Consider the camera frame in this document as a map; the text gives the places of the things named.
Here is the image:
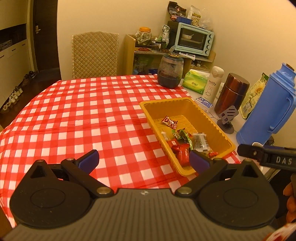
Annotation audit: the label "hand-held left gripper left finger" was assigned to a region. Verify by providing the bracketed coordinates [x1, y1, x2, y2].
[25, 149, 114, 198]

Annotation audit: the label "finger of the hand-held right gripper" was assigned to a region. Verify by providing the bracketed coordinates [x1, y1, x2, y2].
[263, 146, 296, 152]
[237, 144, 265, 163]

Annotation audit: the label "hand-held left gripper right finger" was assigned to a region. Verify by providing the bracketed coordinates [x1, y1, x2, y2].
[175, 150, 266, 198]

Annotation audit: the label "large shiny red snack packet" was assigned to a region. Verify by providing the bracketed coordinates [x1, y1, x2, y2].
[173, 144, 192, 167]

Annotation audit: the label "clear seaweed snack packet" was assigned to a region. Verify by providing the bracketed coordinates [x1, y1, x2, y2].
[193, 133, 208, 151]

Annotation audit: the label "green white candy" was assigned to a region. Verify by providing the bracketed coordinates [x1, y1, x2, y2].
[178, 129, 194, 149]

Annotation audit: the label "red snack packet white label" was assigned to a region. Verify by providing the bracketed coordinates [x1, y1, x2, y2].
[169, 138, 183, 149]

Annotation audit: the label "red twisted candy white print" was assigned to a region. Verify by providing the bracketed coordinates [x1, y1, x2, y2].
[162, 115, 178, 129]

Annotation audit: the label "yellow plastic tray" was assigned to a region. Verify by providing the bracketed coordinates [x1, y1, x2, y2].
[139, 97, 236, 177]

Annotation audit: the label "person's right hand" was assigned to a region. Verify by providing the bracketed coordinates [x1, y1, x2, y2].
[283, 174, 296, 223]

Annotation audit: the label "blue thermos jug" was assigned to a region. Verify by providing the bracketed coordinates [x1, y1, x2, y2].
[236, 63, 296, 146]

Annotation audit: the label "grey phone stand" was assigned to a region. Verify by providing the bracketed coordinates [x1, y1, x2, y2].
[217, 105, 238, 134]

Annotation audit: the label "red checkered tablecloth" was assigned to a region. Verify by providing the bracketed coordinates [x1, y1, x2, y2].
[0, 75, 241, 232]

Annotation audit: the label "yellow green flower bag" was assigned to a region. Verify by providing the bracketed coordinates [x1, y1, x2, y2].
[240, 73, 270, 119]

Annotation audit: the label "small blue white box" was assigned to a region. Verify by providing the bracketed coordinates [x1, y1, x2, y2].
[195, 97, 213, 112]

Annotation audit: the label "brown metal thermos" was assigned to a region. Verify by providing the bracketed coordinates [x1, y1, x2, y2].
[214, 73, 250, 115]

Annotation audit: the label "red printed clothing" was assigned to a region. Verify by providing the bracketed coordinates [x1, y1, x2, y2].
[266, 223, 296, 241]

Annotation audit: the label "white rabbit print bottle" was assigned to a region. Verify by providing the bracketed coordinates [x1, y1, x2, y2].
[201, 66, 224, 103]

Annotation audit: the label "green tissue pack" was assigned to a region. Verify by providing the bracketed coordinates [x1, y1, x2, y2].
[182, 70, 210, 95]

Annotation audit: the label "glass jar dark contents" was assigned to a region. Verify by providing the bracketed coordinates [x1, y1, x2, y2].
[158, 54, 184, 88]

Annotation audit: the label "row of shoes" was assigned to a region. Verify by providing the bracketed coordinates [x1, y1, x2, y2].
[0, 71, 37, 112]

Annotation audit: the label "beige quilted chair back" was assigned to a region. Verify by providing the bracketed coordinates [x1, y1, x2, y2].
[71, 31, 119, 79]

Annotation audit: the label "wooden shelf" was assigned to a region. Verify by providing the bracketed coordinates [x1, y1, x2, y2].
[124, 34, 216, 76]

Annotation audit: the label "light blue toaster oven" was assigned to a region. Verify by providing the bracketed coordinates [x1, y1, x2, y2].
[173, 22, 215, 58]

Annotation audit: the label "white cabinet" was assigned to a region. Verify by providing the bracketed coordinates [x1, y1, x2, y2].
[0, 23, 37, 100]

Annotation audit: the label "dark door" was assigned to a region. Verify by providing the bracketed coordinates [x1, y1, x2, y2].
[32, 0, 62, 80]

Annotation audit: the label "green silver bag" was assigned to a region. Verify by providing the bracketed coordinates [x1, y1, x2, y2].
[161, 25, 170, 41]

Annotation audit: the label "plastic jar orange lid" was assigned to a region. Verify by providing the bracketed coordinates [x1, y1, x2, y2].
[135, 27, 153, 46]

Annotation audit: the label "clear plastic bag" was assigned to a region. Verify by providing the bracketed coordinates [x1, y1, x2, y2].
[190, 5, 213, 32]

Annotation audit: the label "blue plastic basket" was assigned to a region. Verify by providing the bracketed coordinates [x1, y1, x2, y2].
[171, 16, 192, 25]

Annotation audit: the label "dark snack bags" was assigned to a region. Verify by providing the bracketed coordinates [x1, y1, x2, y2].
[168, 1, 186, 20]

